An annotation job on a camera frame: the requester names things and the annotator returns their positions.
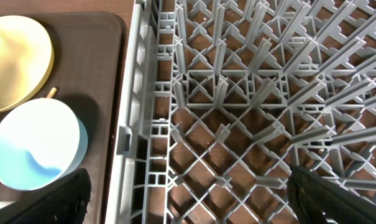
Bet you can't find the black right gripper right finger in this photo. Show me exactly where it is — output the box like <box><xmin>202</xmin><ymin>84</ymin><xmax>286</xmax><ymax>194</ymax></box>
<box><xmin>287</xmin><ymin>166</ymin><xmax>376</xmax><ymax>224</ymax></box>

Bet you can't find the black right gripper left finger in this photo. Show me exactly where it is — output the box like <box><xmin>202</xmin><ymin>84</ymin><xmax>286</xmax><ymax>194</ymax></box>
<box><xmin>0</xmin><ymin>168</ymin><xmax>91</xmax><ymax>224</ymax></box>

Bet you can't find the grey dishwasher rack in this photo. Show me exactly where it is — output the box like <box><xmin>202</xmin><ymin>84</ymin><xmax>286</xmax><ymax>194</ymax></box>
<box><xmin>104</xmin><ymin>0</ymin><xmax>376</xmax><ymax>223</ymax></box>

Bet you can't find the light blue bowl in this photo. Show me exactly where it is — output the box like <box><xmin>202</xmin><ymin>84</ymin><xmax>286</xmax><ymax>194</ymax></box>
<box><xmin>0</xmin><ymin>98</ymin><xmax>88</xmax><ymax>190</ymax></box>

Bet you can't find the wooden chopstick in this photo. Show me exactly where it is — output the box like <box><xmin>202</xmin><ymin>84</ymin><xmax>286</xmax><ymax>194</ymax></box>
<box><xmin>46</xmin><ymin>87</ymin><xmax>58</xmax><ymax>98</ymax></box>

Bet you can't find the yellow plate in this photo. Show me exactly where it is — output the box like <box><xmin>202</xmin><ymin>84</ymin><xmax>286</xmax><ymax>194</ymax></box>
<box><xmin>0</xmin><ymin>15</ymin><xmax>55</xmax><ymax>112</ymax></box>

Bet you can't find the brown serving tray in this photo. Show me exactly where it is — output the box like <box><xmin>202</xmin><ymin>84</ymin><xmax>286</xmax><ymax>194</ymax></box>
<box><xmin>0</xmin><ymin>12</ymin><xmax>122</xmax><ymax>223</ymax></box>

